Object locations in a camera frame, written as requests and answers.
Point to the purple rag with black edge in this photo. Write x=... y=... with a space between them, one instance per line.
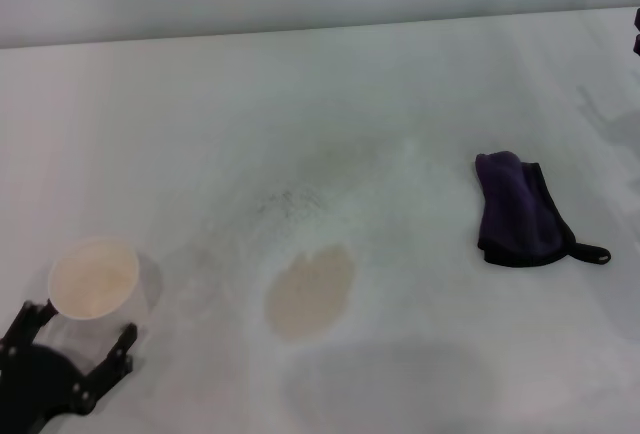
x=515 y=209

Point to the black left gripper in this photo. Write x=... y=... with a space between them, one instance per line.
x=42 y=384

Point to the white paper cup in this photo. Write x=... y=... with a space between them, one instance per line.
x=95 y=279

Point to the brown water stain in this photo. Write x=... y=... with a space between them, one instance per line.
x=309 y=296

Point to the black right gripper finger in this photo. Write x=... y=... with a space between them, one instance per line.
x=637 y=44

